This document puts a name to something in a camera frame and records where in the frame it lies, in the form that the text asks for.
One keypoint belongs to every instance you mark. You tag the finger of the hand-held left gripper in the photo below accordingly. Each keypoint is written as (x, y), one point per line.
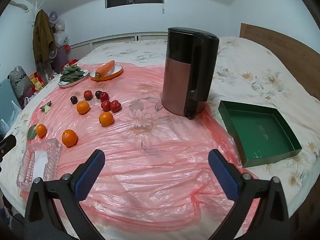
(7, 142)

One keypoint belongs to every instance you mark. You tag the green shallow box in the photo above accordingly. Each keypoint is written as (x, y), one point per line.
(262, 135)

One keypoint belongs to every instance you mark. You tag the star shaped green leaf piece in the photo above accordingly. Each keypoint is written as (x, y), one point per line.
(46, 108)

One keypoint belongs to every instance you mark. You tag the red and yellow boxes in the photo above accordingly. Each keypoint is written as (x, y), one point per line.
(37, 81)

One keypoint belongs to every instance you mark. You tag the red apple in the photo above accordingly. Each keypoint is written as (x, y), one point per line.
(115, 106)
(105, 105)
(104, 96)

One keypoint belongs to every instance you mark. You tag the brown coat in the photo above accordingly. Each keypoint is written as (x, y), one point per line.
(42, 37)

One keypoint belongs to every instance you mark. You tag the black and copper juicer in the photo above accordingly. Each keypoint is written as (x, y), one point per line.
(180, 80)

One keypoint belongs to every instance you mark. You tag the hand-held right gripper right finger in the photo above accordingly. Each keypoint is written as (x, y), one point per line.
(222, 177)

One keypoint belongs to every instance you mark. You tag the clear plastic bag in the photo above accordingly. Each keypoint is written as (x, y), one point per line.
(61, 38)

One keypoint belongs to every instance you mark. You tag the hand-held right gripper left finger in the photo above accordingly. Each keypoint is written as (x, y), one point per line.
(90, 175)

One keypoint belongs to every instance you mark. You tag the white coat rack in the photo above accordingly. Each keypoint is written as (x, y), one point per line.
(37, 7)

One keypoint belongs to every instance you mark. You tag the pile of leafy greens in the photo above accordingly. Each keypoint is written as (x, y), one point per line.
(72, 73)

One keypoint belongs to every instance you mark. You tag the red plum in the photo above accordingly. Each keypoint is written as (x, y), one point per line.
(87, 94)

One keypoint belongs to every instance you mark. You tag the light blue board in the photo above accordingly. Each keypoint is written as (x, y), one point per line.
(7, 92)

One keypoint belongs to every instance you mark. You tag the dark plum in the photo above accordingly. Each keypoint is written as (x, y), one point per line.
(98, 94)
(73, 100)

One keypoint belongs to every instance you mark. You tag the purple bin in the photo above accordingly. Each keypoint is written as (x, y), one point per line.
(62, 60)

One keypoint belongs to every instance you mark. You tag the white plate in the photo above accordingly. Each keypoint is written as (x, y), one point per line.
(65, 85)

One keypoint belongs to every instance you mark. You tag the carrot on orange-rimmed plate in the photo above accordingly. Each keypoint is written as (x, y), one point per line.
(113, 73)

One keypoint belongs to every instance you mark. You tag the white plastic bag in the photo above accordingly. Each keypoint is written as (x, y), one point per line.
(5, 127)

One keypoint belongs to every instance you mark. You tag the grey printed bag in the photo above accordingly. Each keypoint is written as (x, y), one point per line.
(18, 80)

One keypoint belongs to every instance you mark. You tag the white pipe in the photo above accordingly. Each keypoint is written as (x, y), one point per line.
(21, 6)

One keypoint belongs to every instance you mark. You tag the pink plastic sheet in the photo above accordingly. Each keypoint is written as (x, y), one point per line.
(150, 155)

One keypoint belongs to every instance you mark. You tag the wooden headboard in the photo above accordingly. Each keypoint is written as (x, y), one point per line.
(287, 45)

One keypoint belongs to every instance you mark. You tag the clear glass tray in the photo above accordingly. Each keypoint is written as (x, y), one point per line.
(27, 165)

